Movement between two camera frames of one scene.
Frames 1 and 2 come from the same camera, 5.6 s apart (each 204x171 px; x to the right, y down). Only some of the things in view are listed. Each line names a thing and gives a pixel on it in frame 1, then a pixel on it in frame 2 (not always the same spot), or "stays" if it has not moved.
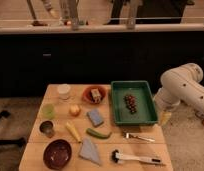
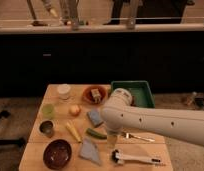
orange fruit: x=75 y=110 stays
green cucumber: x=97 y=134 stays
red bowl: x=87 y=94 stays
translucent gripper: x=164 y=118 → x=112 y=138
